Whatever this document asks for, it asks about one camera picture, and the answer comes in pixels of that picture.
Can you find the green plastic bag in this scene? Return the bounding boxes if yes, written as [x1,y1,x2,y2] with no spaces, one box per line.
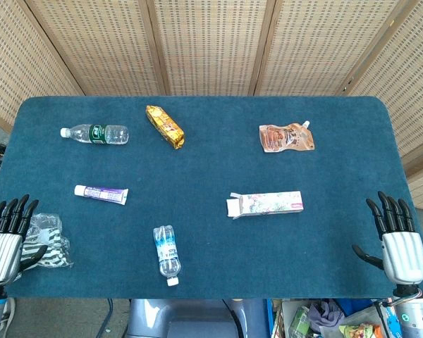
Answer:
[288,306,313,335]

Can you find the thin blue cable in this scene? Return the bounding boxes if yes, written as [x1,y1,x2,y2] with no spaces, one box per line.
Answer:
[97,299,114,338]

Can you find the floral toothpaste box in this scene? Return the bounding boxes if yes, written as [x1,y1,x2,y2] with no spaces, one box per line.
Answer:
[226,191,303,220]

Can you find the golden snack package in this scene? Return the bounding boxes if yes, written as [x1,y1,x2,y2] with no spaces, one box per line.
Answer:
[145,104,185,151]

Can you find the purple white toothpaste tube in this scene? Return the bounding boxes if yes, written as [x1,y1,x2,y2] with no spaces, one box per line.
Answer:
[73,184,130,206]

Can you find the purple cloth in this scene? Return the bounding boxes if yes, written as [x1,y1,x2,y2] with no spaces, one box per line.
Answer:
[308,299,345,334]

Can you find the orange snack bag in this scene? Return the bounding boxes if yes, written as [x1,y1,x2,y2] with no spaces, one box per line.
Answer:
[338,323,384,338]

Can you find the striped cloth in clear bag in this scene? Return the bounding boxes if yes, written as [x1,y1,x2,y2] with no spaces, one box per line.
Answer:
[20,213,74,269]

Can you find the black torso cable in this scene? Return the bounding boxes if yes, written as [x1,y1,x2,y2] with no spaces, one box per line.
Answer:
[221,299,244,338]

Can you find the woven bamboo folding screen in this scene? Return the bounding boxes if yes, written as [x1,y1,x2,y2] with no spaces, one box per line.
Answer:
[0,0,423,212]

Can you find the blue carpet table mat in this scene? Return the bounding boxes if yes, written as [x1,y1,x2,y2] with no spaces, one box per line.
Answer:
[0,95,423,300]

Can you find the brown spout pouch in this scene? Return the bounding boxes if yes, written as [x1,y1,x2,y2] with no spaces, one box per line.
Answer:
[259,120,316,154]

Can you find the green label water bottle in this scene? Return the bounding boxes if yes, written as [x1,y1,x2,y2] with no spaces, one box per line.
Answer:
[59,123,130,145]

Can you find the grey-blue robot torso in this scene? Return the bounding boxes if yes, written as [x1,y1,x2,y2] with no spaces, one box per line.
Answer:
[126,299,269,338]

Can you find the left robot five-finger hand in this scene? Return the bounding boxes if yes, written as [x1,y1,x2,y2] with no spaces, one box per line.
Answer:
[0,194,49,286]

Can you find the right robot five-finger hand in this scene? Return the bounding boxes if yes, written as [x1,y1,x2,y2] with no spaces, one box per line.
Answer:
[351,191,423,285]

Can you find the blue label water bottle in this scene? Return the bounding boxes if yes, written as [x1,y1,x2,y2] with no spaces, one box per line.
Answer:
[152,224,182,287]

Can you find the blue metal post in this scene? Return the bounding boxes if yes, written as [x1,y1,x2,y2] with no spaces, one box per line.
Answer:
[266,299,274,338]

